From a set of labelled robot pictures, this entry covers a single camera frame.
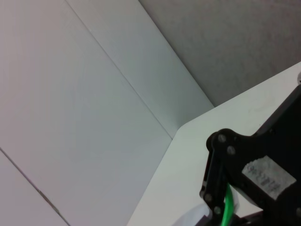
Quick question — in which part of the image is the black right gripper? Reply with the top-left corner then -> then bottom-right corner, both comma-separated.
199,83 -> 301,226

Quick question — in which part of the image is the clear green-zip document bag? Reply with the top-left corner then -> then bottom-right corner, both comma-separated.
174,182 -> 238,226

